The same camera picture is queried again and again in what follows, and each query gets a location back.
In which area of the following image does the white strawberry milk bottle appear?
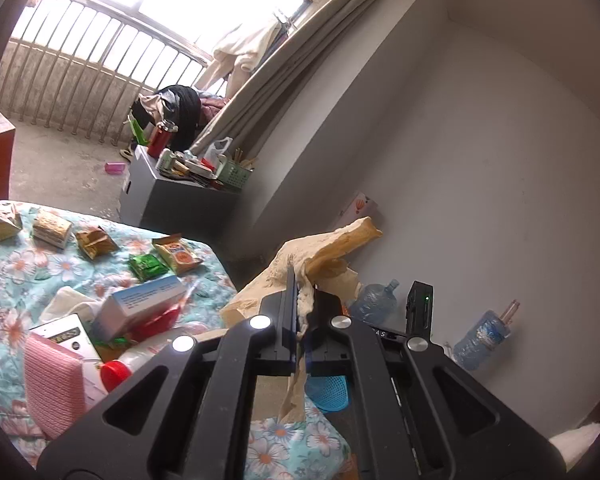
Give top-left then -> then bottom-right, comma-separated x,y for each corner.
99,325 -> 227,392

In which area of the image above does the beige paper bag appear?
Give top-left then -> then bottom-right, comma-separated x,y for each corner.
220,216 -> 385,424

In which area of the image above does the blue plastic trash basket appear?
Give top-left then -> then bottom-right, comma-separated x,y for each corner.
306,376 -> 349,413

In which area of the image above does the water jug on dispenser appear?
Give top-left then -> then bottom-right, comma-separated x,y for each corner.
451,300 -> 520,372

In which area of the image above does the large empty water jug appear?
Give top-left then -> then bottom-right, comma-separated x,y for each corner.
349,280 -> 400,326

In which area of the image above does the white blue medicine box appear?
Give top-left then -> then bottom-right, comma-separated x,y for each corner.
91,275 -> 186,341

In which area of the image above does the pink cloth pad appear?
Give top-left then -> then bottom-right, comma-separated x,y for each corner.
23,334 -> 86,439

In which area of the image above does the green snack packet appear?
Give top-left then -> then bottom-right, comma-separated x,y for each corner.
129,254 -> 169,283

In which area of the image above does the orange biscuit packet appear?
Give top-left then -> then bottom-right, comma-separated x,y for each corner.
151,234 -> 202,275

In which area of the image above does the gold crumpled snack wrapper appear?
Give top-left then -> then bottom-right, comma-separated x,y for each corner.
74,226 -> 119,260

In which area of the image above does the pink patterned roll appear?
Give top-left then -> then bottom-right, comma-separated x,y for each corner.
335,192 -> 377,228

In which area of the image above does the grey bedside cabinet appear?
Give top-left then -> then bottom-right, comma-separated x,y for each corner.
119,145 -> 240,242

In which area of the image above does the beige wafer snack pack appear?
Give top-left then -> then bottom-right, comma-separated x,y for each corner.
32,212 -> 72,249

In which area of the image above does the floral turquoise quilt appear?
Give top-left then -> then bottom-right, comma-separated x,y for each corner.
0,202 -> 351,479

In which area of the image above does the green plastic storage basket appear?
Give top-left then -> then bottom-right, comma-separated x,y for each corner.
216,155 -> 252,190

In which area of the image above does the pink small floor box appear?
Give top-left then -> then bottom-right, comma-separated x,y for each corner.
104,162 -> 126,176

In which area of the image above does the red thermos bottle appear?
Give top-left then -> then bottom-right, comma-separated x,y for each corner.
147,119 -> 178,159

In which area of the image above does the beige curtain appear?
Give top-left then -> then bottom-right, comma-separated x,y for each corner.
190,0 -> 376,155

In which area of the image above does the dark clothes pile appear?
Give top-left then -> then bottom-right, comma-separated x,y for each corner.
130,84 -> 228,152

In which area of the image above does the balcony railing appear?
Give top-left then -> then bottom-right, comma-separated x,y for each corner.
0,0 -> 208,145

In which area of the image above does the black camera device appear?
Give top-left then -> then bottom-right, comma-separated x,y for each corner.
405,281 -> 434,340

